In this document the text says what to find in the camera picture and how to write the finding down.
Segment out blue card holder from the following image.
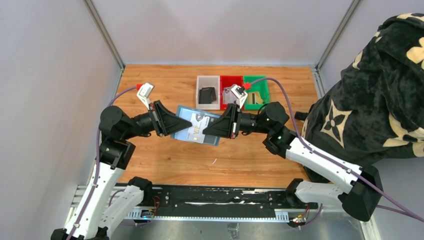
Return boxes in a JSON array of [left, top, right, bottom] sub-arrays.
[[171, 105, 220, 146]]

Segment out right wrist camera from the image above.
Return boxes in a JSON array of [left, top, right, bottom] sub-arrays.
[[230, 84, 248, 109]]

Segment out black floral blanket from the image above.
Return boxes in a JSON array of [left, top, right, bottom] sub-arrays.
[[301, 13, 424, 167]]

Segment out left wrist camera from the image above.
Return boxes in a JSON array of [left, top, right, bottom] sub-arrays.
[[136, 82, 155, 110]]

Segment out black wallet in white bin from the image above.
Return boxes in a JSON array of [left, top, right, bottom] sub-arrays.
[[198, 86, 217, 105]]

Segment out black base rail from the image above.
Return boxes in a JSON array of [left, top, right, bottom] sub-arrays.
[[135, 185, 319, 222]]

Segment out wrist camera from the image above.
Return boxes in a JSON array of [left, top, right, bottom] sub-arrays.
[[136, 82, 155, 110], [230, 84, 248, 109]]

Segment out white VIP card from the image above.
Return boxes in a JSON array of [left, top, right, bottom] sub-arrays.
[[172, 111, 211, 144]]

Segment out white card in red bin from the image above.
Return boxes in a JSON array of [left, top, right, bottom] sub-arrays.
[[222, 87, 233, 104]]

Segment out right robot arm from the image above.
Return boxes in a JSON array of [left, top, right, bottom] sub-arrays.
[[202, 102, 383, 222]]

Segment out white plastic bin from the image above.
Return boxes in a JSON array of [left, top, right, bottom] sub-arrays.
[[195, 75, 221, 110]]

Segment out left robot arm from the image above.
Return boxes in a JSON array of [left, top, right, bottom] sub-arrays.
[[50, 100, 192, 240]]

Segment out cards in green bin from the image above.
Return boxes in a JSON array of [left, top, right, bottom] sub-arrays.
[[246, 91, 264, 105]]

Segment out red plastic bin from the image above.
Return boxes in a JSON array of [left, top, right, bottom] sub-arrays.
[[220, 75, 244, 110]]

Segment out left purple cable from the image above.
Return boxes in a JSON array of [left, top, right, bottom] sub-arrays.
[[66, 83, 143, 240]]

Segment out green plastic bin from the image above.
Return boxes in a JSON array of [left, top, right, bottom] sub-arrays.
[[243, 80, 270, 111]]

